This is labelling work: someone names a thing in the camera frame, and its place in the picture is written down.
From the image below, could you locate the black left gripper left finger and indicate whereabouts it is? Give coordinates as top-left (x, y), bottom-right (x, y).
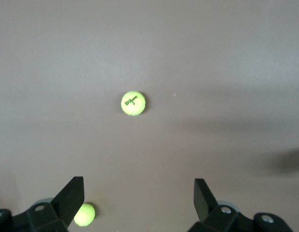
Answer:
top-left (0, 176), bottom-right (86, 232)

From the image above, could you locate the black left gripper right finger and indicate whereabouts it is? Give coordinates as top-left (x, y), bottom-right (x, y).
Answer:
top-left (188, 178), bottom-right (292, 232)

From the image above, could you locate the yellow tennis ball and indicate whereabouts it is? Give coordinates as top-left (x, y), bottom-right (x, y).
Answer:
top-left (74, 203), bottom-right (96, 227)
top-left (121, 90), bottom-right (147, 116)

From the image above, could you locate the brown table cover mat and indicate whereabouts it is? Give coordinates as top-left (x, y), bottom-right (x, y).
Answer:
top-left (0, 0), bottom-right (299, 232)

